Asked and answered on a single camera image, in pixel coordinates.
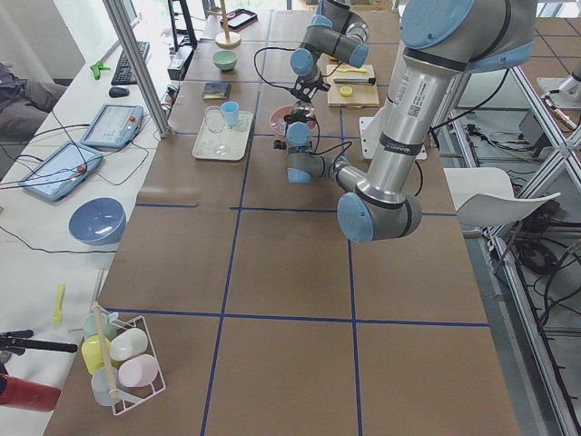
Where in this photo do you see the red bottle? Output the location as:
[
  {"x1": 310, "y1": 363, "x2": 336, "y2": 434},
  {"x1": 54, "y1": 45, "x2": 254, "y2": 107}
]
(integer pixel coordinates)
[{"x1": 1, "y1": 374, "x2": 61, "y2": 412}]

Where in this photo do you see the yellow plastic knife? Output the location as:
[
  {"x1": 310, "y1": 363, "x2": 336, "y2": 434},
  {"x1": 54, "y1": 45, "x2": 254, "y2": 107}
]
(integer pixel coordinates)
[{"x1": 333, "y1": 66, "x2": 368, "y2": 74}]

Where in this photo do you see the blue cup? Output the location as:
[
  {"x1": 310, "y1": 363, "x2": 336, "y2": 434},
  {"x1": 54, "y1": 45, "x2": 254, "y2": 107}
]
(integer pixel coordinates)
[{"x1": 221, "y1": 101, "x2": 240, "y2": 129}]

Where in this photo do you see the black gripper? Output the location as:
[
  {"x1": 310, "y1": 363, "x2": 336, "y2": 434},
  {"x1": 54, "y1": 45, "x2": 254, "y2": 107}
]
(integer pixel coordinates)
[{"x1": 290, "y1": 76, "x2": 329, "y2": 103}]

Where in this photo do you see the yellow cup in rack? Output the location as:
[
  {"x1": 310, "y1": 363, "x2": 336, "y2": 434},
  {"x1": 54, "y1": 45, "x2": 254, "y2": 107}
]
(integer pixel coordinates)
[{"x1": 81, "y1": 334, "x2": 104, "y2": 375}]

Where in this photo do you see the green clamp tool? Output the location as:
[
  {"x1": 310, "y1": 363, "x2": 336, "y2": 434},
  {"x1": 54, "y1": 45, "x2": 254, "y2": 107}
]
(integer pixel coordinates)
[{"x1": 90, "y1": 61, "x2": 111, "y2": 80}]

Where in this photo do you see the black computer mouse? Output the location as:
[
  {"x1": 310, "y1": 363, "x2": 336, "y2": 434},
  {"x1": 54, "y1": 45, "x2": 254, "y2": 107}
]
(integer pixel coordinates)
[{"x1": 108, "y1": 86, "x2": 130, "y2": 98}]

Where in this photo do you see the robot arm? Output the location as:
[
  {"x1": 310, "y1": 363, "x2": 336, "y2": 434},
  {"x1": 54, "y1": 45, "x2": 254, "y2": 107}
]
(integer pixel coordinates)
[
  {"x1": 285, "y1": 1, "x2": 537, "y2": 243},
  {"x1": 287, "y1": 1, "x2": 369, "y2": 104}
]

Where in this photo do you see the pink bowl of ice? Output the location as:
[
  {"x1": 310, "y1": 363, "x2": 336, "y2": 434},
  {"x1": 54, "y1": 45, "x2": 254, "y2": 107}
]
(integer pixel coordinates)
[{"x1": 270, "y1": 104, "x2": 317, "y2": 136}]

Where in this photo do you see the black keyboard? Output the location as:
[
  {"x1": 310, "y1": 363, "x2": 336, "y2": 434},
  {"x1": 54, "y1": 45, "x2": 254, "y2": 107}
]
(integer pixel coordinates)
[{"x1": 111, "y1": 41, "x2": 150, "y2": 86}]

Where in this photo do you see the wooden cutting board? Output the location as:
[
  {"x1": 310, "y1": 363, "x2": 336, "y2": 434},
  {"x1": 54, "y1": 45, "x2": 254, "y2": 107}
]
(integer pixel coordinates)
[{"x1": 326, "y1": 64, "x2": 379, "y2": 107}]

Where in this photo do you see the steel muddler black tip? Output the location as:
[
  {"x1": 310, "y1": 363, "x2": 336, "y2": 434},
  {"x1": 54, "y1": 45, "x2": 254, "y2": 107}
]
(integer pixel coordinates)
[{"x1": 333, "y1": 77, "x2": 376, "y2": 85}]

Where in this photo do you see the aluminium frame post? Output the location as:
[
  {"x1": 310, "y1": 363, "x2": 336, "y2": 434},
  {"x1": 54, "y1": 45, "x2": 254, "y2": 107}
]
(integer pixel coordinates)
[{"x1": 103, "y1": 0, "x2": 172, "y2": 138}]

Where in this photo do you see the near teach pendant tablet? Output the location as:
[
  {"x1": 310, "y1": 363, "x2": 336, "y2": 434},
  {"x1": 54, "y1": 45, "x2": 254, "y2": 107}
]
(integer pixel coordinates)
[{"x1": 18, "y1": 141, "x2": 103, "y2": 202}]

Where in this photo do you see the cream bear tray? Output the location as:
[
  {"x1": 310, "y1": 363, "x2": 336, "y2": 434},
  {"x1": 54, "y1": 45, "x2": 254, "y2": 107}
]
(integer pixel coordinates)
[{"x1": 192, "y1": 111, "x2": 254, "y2": 162}]

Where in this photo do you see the wine glass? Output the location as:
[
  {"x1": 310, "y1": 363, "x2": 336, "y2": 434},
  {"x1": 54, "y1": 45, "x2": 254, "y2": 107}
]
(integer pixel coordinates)
[{"x1": 204, "y1": 105, "x2": 229, "y2": 156}]

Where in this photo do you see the yellow plastic fork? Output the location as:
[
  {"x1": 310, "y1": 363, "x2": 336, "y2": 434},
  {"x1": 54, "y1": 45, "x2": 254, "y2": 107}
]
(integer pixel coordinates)
[{"x1": 52, "y1": 283, "x2": 66, "y2": 326}]

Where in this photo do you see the blue bowl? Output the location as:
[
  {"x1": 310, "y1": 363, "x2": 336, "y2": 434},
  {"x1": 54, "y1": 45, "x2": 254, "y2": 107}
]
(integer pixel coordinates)
[{"x1": 68, "y1": 197, "x2": 126, "y2": 246}]

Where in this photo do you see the white wire cup rack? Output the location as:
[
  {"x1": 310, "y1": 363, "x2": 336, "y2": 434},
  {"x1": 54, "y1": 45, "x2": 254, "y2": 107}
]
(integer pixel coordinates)
[{"x1": 81, "y1": 303, "x2": 166, "y2": 416}]

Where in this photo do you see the green bowl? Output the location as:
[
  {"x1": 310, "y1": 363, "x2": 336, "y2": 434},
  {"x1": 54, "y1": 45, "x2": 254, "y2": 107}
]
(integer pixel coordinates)
[{"x1": 212, "y1": 49, "x2": 238, "y2": 72}]

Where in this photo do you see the pink cup in rack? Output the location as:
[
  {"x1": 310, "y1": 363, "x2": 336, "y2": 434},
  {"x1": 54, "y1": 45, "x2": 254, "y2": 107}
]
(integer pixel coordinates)
[{"x1": 118, "y1": 354, "x2": 159, "y2": 388}]

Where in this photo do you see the lemon half slice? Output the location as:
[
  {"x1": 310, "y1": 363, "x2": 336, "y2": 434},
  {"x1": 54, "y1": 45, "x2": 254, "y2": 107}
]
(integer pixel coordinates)
[{"x1": 340, "y1": 85, "x2": 353, "y2": 97}]

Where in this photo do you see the teach pendant tablet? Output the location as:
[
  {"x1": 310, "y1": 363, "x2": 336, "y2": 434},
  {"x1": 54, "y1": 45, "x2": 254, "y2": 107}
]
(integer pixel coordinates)
[
  {"x1": 80, "y1": 104, "x2": 144, "y2": 150},
  {"x1": 18, "y1": 141, "x2": 103, "y2": 202}
]

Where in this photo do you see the white cup in rack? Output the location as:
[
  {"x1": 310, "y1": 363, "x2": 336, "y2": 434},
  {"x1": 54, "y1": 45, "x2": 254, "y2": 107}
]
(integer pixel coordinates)
[{"x1": 109, "y1": 328, "x2": 148, "y2": 362}]

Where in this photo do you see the steel ice scoop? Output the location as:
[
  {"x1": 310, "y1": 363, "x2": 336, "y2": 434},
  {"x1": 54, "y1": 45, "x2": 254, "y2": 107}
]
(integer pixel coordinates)
[{"x1": 288, "y1": 100, "x2": 316, "y2": 124}]

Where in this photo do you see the wooden stand round base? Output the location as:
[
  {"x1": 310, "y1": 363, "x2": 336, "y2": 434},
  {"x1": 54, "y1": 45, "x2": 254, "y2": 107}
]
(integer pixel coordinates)
[{"x1": 214, "y1": 0, "x2": 241, "y2": 49}]

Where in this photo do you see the seated person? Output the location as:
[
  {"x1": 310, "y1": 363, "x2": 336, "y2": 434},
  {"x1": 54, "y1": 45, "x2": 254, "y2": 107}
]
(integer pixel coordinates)
[{"x1": 1, "y1": 64, "x2": 67, "y2": 139}]

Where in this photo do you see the far teach pendant tablet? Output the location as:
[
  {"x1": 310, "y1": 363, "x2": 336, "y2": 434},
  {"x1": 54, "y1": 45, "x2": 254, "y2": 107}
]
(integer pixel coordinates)
[{"x1": 80, "y1": 104, "x2": 144, "y2": 150}]

